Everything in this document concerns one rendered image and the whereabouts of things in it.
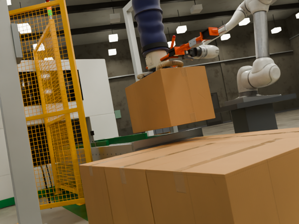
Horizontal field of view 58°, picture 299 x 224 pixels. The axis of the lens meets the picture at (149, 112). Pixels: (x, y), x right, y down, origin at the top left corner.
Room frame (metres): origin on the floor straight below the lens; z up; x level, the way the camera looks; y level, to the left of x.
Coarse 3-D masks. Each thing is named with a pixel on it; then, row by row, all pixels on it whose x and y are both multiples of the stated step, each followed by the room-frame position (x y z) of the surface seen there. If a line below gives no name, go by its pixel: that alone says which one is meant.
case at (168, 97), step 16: (144, 80) 2.02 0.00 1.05; (160, 80) 1.83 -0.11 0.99; (176, 80) 1.87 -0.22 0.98; (192, 80) 1.94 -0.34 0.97; (128, 96) 2.30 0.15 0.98; (144, 96) 2.06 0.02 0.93; (160, 96) 1.87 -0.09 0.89; (176, 96) 1.85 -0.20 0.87; (192, 96) 1.92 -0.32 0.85; (208, 96) 1.99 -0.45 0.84; (144, 112) 2.10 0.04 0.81; (160, 112) 1.90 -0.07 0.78; (176, 112) 1.84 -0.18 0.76; (192, 112) 1.91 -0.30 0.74; (208, 112) 1.98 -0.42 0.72; (144, 128) 2.14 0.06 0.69; (160, 128) 1.94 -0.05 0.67
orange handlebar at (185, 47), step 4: (216, 32) 1.64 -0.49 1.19; (200, 36) 1.71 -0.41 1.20; (196, 40) 1.74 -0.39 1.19; (184, 44) 1.85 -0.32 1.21; (188, 44) 1.81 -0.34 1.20; (180, 48) 1.88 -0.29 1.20; (184, 48) 1.85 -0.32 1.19; (188, 48) 1.87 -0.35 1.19; (164, 56) 2.05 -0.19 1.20; (168, 56) 2.01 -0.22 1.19
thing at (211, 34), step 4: (208, 28) 1.62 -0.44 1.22; (212, 28) 1.63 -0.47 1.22; (216, 28) 1.65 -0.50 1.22; (200, 32) 1.68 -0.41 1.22; (204, 32) 1.67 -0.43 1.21; (208, 32) 1.64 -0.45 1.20; (212, 32) 1.63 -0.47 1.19; (204, 36) 1.68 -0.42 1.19; (208, 36) 1.65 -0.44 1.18; (212, 36) 1.66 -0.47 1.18
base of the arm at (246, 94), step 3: (240, 93) 2.28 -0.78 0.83; (243, 93) 2.25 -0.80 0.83; (246, 93) 2.24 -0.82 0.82; (249, 93) 2.23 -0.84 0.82; (252, 93) 2.23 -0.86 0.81; (255, 93) 2.23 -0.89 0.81; (258, 93) 2.27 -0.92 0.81; (240, 96) 2.28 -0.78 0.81; (243, 96) 2.24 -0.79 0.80; (246, 96) 2.20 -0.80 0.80; (249, 96) 2.21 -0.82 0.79; (252, 96) 2.22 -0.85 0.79; (234, 99) 2.35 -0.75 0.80
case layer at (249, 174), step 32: (288, 128) 1.56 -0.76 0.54; (128, 160) 1.43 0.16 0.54; (160, 160) 1.20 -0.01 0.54; (192, 160) 1.03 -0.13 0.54; (224, 160) 0.91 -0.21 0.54; (256, 160) 0.81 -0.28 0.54; (288, 160) 0.87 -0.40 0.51; (96, 192) 1.51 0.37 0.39; (128, 192) 1.18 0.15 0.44; (160, 192) 0.97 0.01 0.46; (192, 192) 0.83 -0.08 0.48; (224, 192) 0.72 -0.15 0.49; (256, 192) 0.77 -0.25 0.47; (288, 192) 0.85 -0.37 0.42
